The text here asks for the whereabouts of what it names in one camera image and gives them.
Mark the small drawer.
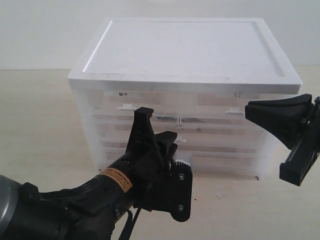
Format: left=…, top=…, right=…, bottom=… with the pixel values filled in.
left=94, top=90, right=179, bottom=118
left=179, top=93, right=260, bottom=120

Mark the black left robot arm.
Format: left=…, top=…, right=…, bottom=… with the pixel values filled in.
left=0, top=107, right=193, bottom=240

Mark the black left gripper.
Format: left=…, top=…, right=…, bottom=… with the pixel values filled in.
left=107, top=106, right=194, bottom=223

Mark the key bunch with blue tag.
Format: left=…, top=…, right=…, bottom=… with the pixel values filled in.
left=156, top=115, right=202, bottom=124

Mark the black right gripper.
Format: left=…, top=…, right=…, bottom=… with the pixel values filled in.
left=245, top=93, right=320, bottom=187

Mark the white translucent drawer cabinet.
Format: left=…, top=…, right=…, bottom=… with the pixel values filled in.
left=68, top=17, right=303, bottom=180

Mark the top right small drawer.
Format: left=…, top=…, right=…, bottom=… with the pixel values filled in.
left=179, top=93, right=260, bottom=120

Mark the top left small drawer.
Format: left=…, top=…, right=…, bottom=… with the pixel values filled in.
left=94, top=90, right=179, bottom=118

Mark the clear plastic storage box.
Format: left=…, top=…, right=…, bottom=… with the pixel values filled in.
left=93, top=114, right=264, bottom=151
left=98, top=147, right=263, bottom=176

